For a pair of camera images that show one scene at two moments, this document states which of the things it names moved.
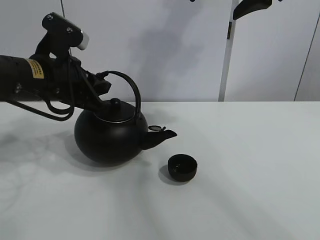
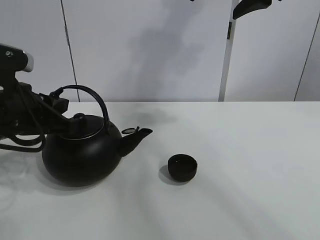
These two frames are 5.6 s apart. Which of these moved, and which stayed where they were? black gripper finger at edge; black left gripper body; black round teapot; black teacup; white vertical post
Moved: black round teapot; black left gripper body
Stayed: white vertical post; black gripper finger at edge; black teacup
